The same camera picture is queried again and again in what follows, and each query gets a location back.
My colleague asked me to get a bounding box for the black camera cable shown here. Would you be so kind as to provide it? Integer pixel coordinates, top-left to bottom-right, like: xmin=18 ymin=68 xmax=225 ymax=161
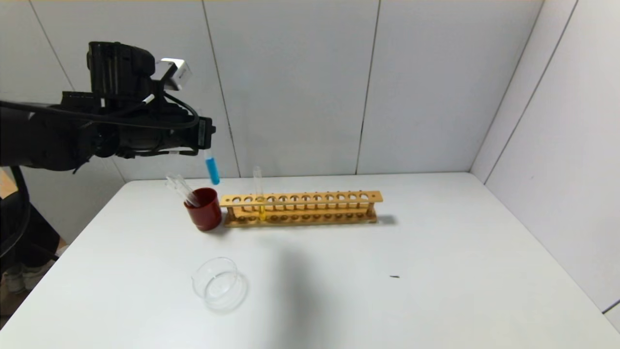
xmin=0 ymin=92 xmax=200 ymax=131

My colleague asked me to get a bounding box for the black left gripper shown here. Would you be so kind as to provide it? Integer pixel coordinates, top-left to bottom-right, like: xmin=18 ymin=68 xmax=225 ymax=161
xmin=158 ymin=116 xmax=217 ymax=156

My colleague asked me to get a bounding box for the wooden test tube rack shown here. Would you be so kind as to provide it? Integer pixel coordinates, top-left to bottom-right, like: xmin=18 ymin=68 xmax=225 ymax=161
xmin=220 ymin=190 xmax=383 ymax=228

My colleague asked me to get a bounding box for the clear glass dish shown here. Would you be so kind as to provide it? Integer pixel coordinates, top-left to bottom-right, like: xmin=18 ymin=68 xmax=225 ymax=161
xmin=192 ymin=257 xmax=248 ymax=312

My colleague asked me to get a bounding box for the blue pigment glass test tube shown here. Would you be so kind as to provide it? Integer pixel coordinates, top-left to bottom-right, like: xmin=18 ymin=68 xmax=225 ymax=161
xmin=203 ymin=148 xmax=221 ymax=186

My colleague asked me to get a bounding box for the yellow pigment glass test tube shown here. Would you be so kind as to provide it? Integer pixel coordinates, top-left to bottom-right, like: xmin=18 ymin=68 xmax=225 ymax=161
xmin=252 ymin=166 xmax=267 ymax=222

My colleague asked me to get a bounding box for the grey white sneaker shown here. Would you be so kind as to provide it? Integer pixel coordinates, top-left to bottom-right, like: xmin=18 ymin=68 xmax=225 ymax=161
xmin=4 ymin=266 xmax=25 ymax=294
xmin=22 ymin=264 xmax=49 ymax=290

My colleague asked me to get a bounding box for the black looped cable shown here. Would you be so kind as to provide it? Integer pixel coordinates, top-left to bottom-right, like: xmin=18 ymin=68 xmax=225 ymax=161
xmin=0 ymin=166 xmax=31 ymax=258

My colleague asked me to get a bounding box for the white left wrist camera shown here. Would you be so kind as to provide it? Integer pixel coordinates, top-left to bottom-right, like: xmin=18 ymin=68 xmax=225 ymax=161
xmin=154 ymin=58 xmax=192 ymax=92

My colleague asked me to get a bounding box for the red plastic cup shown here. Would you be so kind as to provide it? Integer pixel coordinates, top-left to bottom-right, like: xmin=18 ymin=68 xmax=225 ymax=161
xmin=184 ymin=188 xmax=223 ymax=232

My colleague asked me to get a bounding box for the empty clear glass test tube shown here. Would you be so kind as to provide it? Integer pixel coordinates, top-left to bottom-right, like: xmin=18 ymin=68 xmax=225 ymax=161
xmin=175 ymin=174 xmax=202 ymax=206
xmin=166 ymin=175 xmax=197 ymax=208

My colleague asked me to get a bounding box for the person's black trousered leg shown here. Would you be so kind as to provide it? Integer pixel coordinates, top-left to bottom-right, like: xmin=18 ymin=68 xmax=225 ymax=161
xmin=0 ymin=204 xmax=61 ymax=272

